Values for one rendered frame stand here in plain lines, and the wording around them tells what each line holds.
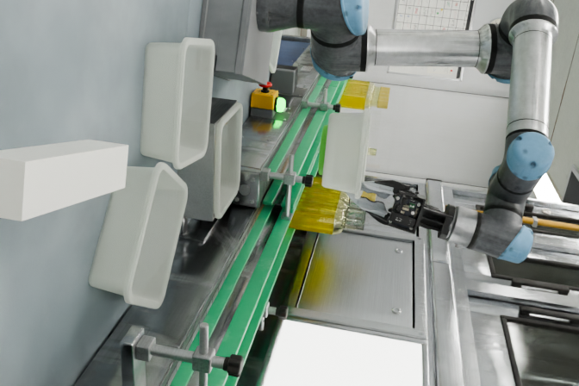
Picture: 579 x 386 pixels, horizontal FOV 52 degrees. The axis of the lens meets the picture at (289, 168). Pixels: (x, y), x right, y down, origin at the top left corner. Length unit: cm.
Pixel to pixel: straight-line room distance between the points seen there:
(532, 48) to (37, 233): 96
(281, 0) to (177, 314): 67
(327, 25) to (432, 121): 634
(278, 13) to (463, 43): 43
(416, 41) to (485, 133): 632
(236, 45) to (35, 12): 59
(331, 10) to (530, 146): 49
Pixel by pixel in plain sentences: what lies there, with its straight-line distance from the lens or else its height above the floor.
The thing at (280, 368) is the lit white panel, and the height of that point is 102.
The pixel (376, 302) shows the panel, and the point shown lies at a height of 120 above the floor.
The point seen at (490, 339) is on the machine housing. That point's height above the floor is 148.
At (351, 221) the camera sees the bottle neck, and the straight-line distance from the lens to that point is 153.
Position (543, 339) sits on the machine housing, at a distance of 160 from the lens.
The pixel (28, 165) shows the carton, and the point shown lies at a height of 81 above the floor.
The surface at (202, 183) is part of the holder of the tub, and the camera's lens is 123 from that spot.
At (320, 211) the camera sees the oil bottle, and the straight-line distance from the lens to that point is 152.
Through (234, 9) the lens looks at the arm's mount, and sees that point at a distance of 127.
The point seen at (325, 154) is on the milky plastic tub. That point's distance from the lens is 113.
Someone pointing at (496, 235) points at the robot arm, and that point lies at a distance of 119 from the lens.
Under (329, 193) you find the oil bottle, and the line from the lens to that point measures 163.
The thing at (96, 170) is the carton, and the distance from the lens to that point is 78.
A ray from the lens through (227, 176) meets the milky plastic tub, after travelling 139.
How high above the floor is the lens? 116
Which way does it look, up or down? 8 degrees down
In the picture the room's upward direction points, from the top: 98 degrees clockwise
